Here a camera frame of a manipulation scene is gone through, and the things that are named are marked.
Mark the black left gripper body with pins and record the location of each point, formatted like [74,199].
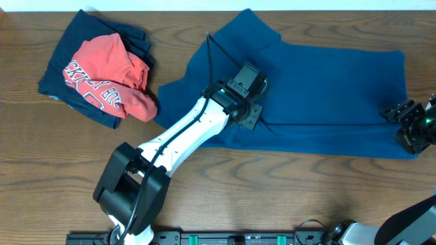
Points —
[248,115]

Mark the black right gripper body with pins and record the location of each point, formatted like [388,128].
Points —
[418,132]

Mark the blue polo shirt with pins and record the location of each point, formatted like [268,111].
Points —
[320,100]

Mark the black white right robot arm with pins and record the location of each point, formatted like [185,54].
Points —
[415,224]

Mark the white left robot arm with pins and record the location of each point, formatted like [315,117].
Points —
[135,181]

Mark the folded red printed shirt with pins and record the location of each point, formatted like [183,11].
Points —
[111,78]

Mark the folded navy shirt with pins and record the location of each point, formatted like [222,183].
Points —
[85,27]

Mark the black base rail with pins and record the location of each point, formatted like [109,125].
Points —
[180,238]

